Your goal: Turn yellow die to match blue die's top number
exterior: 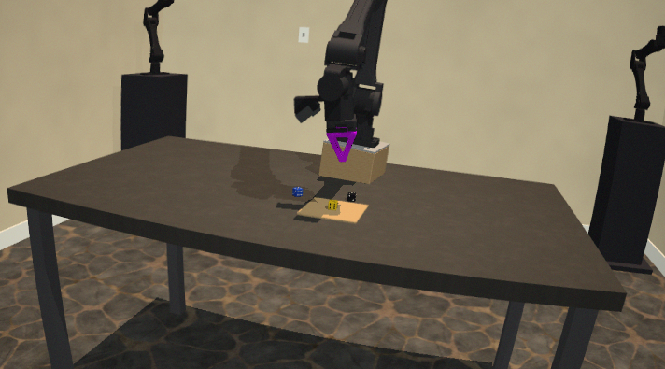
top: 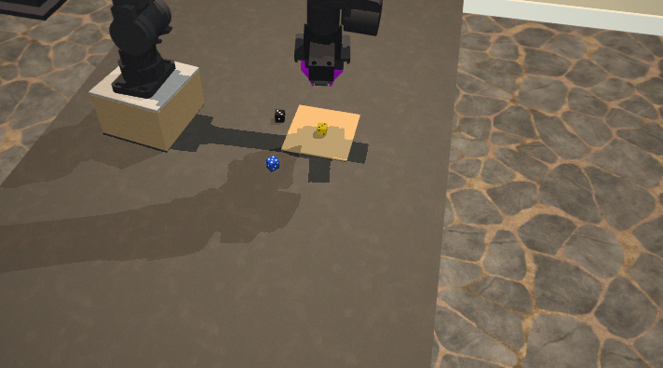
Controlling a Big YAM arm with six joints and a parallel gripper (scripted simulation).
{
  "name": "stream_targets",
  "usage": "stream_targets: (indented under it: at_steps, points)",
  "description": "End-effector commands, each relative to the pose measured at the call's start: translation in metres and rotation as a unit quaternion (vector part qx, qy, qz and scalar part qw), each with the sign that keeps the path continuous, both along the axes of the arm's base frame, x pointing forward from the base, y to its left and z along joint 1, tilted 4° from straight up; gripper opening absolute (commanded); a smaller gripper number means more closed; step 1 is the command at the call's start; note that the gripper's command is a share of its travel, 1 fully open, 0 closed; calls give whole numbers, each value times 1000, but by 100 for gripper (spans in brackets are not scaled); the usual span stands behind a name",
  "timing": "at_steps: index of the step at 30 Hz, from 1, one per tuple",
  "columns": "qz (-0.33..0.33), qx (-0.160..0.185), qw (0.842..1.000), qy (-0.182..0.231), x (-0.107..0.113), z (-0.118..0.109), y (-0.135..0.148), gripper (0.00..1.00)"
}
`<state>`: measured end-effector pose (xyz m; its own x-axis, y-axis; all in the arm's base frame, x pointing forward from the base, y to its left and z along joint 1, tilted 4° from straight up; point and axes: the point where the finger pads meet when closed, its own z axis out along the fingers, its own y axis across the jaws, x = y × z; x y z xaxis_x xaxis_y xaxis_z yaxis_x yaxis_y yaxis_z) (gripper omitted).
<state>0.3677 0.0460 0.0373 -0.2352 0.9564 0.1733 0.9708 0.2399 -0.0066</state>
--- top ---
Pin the black die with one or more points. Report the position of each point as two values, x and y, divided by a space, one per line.
280 115

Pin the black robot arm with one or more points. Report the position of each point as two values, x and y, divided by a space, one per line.
138 24

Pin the yellow die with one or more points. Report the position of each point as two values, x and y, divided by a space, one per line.
322 129

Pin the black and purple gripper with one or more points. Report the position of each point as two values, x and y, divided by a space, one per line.
338 65

